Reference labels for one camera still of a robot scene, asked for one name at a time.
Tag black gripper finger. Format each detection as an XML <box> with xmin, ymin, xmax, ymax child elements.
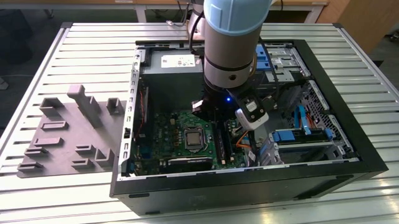
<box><xmin>189</xmin><ymin>99</ymin><xmax>227</xmax><ymax>125</ymax></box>

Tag black RAM slot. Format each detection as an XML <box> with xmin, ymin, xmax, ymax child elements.
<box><xmin>212</xmin><ymin>121</ymin><xmax>227</xmax><ymax>165</ymax></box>

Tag metal socket cover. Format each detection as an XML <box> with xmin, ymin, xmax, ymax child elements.
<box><xmin>183</xmin><ymin>127</ymin><xmax>207</xmax><ymax>151</ymax></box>

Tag silver CPU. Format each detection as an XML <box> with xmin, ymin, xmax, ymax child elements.
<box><xmin>185</xmin><ymin>133</ymin><xmax>203</xmax><ymax>145</ymax></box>

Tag steel locking lever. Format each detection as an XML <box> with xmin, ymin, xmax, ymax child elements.
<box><xmin>201</xmin><ymin>127</ymin><xmax>209</xmax><ymax>152</ymax></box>

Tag grey power supply unit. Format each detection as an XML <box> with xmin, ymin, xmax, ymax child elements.
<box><xmin>141</xmin><ymin>49</ymin><xmax>207</xmax><ymax>112</ymax></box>

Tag green motherboard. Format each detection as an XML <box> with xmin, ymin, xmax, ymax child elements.
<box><xmin>133</xmin><ymin>109</ymin><xmax>249</xmax><ymax>175</ymax></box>

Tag blue drive bay latch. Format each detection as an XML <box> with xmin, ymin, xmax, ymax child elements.
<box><xmin>255</xmin><ymin>44</ymin><xmax>275</xmax><ymax>72</ymax></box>

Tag black graphics card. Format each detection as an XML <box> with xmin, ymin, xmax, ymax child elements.
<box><xmin>159</xmin><ymin>156</ymin><xmax>215</xmax><ymax>175</ymax></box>

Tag hard disk in blue carrier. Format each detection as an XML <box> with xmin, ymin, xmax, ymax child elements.
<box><xmin>269</xmin><ymin>129</ymin><xmax>332</xmax><ymax>144</ymax></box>

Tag metal drive cage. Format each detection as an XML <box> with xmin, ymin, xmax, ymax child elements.
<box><xmin>248</xmin><ymin>44</ymin><xmax>312</xmax><ymax>98</ymax></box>

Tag metal disk bay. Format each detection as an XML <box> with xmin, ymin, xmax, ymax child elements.
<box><xmin>257</xmin><ymin>140</ymin><xmax>343</xmax><ymax>166</ymax></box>

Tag black PC case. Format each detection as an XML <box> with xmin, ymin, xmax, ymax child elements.
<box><xmin>108</xmin><ymin>39</ymin><xmax>390</xmax><ymax>216</ymax></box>

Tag grey parts rack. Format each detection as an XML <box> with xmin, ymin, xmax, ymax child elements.
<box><xmin>16</xmin><ymin>84</ymin><xmax>128</xmax><ymax>179</ymax></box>

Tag wooden cabinet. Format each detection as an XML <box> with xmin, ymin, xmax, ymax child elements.
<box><xmin>338</xmin><ymin>0</ymin><xmax>399</xmax><ymax>54</ymax></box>

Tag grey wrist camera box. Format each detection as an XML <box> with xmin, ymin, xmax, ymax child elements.
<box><xmin>233</xmin><ymin>95</ymin><xmax>271</xmax><ymax>130</ymax></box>

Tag orange wires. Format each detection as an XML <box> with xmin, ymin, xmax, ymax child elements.
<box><xmin>235</xmin><ymin>132</ymin><xmax>252</xmax><ymax>149</ymax></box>

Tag red wire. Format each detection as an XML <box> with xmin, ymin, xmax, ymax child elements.
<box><xmin>139</xmin><ymin>85</ymin><xmax>147</xmax><ymax>124</ymax></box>

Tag black cable bundle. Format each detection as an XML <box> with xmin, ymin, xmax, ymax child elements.
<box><xmin>232</xmin><ymin>79</ymin><xmax>308</xmax><ymax>136</ymax></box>

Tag blue flat wire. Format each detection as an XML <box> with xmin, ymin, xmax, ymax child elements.
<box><xmin>295</xmin><ymin>105</ymin><xmax>312</xmax><ymax>135</ymax></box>

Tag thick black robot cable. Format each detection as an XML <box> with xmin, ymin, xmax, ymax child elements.
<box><xmin>188</xmin><ymin>10</ymin><xmax>207</xmax><ymax>58</ymax></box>

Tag thin cable with silver plug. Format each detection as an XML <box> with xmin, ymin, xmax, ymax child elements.
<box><xmin>167</xmin><ymin>0</ymin><xmax>191</xmax><ymax>28</ymax></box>

